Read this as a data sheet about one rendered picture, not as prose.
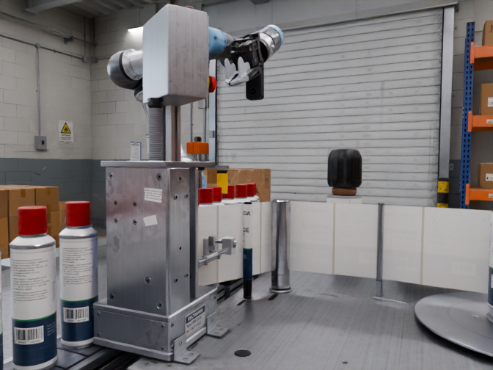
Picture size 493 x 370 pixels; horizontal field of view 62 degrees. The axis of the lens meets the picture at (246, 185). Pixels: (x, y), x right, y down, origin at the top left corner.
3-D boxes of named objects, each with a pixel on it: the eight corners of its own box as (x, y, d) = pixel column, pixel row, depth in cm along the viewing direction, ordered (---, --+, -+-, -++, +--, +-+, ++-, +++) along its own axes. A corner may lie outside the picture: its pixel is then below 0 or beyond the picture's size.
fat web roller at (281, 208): (287, 295, 81) (288, 201, 80) (265, 292, 83) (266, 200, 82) (293, 288, 85) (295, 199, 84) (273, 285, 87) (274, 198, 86)
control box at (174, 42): (167, 95, 86) (166, 2, 85) (142, 104, 100) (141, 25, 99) (210, 98, 91) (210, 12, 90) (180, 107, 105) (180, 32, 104)
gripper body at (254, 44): (223, 47, 102) (240, 34, 111) (231, 80, 106) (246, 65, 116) (252, 43, 99) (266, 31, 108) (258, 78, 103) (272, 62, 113)
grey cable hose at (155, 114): (157, 193, 90) (157, 97, 89) (144, 192, 91) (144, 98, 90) (166, 191, 93) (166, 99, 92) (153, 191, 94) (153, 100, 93)
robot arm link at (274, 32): (265, 53, 128) (289, 44, 124) (253, 64, 120) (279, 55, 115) (254, 28, 125) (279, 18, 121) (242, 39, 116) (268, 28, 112)
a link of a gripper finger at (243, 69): (224, 64, 94) (238, 52, 101) (230, 89, 97) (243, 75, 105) (237, 63, 93) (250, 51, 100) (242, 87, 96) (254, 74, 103)
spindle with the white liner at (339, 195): (359, 277, 94) (361, 147, 93) (320, 272, 98) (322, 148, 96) (363, 268, 103) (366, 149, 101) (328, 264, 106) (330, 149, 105)
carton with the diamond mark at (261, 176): (238, 238, 159) (238, 169, 158) (188, 233, 171) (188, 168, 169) (270, 227, 186) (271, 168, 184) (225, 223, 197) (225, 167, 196)
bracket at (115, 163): (166, 167, 52) (166, 159, 52) (99, 166, 56) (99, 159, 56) (216, 167, 64) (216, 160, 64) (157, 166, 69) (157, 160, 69)
